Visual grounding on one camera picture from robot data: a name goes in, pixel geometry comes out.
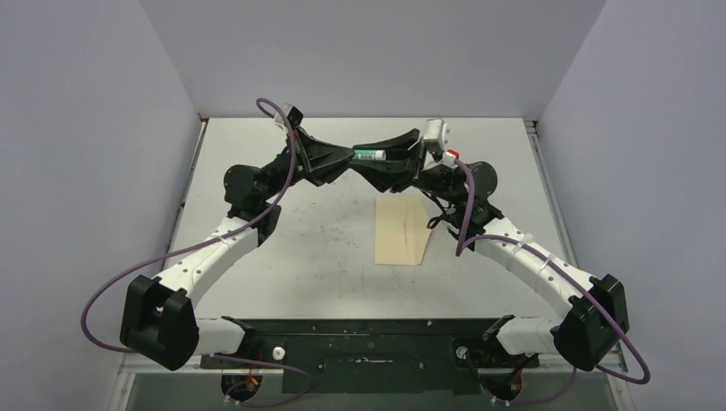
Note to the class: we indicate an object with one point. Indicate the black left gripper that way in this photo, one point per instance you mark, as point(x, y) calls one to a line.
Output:
point(320, 162)

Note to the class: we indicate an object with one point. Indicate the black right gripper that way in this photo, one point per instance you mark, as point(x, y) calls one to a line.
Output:
point(395, 174)

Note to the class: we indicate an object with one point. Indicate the green white glue stick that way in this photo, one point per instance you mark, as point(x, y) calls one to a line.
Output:
point(369, 155)

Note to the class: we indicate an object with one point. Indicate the cream paper envelope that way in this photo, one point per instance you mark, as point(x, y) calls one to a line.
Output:
point(401, 233)

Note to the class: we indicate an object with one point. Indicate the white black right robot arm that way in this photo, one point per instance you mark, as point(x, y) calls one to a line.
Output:
point(591, 312)

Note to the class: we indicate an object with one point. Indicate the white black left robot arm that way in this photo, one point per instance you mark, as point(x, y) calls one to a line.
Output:
point(159, 319)

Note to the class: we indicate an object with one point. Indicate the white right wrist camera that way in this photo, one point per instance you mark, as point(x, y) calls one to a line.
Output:
point(435, 139)

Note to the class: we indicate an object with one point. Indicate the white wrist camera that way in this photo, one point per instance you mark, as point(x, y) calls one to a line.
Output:
point(435, 139)
point(288, 117)

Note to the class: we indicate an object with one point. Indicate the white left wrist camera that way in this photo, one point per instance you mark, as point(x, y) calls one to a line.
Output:
point(288, 117)

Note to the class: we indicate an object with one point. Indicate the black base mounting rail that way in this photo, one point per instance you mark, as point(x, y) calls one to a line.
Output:
point(373, 356)

